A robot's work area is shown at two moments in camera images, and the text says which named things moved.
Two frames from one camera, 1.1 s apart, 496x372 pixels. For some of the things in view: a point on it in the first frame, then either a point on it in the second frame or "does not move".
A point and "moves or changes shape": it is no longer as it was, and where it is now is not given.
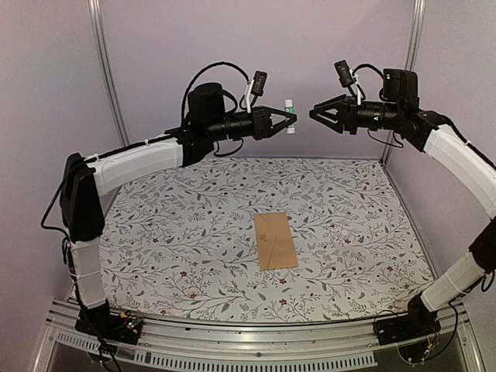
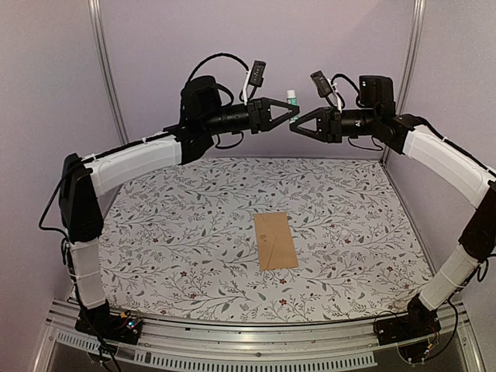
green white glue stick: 288,108 moves or changes shape
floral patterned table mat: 280,239 does not move
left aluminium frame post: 109,72 does not move
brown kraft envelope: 276,242 does not move
